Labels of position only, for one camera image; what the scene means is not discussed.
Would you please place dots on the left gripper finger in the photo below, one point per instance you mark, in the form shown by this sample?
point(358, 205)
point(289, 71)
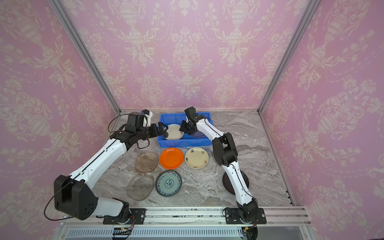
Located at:
point(164, 134)
point(162, 126)

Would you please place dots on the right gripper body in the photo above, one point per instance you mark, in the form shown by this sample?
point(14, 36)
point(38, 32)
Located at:
point(188, 125)

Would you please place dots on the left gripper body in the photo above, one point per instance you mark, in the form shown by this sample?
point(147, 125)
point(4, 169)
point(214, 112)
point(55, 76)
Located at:
point(146, 132)

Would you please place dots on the cream plate with black patch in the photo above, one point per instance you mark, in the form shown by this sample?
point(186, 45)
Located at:
point(174, 132)

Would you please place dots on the orange plastic plate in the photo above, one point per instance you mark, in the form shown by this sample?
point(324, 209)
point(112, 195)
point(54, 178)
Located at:
point(171, 158)

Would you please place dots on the cream floral plate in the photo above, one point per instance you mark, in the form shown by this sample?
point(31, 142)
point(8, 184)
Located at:
point(196, 158)

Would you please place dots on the black round plate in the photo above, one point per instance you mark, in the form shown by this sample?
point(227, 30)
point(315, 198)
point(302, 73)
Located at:
point(227, 183)

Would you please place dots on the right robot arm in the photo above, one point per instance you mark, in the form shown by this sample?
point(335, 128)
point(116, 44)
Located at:
point(226, 155)

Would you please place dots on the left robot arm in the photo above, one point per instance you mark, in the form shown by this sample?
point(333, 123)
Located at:
point(74, 194)

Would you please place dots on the blue plastic bin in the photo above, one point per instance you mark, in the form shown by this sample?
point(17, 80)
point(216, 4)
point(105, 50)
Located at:
point(186, 140)

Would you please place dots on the brown transparent glass plate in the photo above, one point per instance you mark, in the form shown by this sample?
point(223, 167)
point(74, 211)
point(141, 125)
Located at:
point(146, 162)

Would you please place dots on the blue patterned ceramic plate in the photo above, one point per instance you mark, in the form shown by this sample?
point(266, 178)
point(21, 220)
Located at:
point(168, 183)

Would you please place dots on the clear grey glass plate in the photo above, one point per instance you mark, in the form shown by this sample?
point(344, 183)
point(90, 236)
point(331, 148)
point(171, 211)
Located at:
point(140, 187)

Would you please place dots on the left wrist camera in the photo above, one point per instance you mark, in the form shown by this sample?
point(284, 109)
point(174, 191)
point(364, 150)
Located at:
point(147, 117)

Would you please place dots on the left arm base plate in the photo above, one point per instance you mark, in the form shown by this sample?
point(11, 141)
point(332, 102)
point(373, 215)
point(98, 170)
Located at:
point(134, 216)

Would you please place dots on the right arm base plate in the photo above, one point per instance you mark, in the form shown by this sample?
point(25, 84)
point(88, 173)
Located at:
point(235, 216)

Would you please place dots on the aluminium mounting rail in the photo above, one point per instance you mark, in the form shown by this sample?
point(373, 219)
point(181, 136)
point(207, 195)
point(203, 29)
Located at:
point(194, 223)

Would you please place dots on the left aluminium frame post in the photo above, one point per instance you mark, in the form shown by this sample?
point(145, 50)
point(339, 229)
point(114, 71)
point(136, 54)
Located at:
point(75, 36)

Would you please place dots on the aluminium frame post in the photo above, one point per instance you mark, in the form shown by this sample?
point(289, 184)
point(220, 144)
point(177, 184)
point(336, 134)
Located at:
point(75, 36)
point(290, 50)

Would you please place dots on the right aluminium frame post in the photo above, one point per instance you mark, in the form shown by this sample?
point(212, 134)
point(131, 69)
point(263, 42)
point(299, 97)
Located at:
point(290, 50)

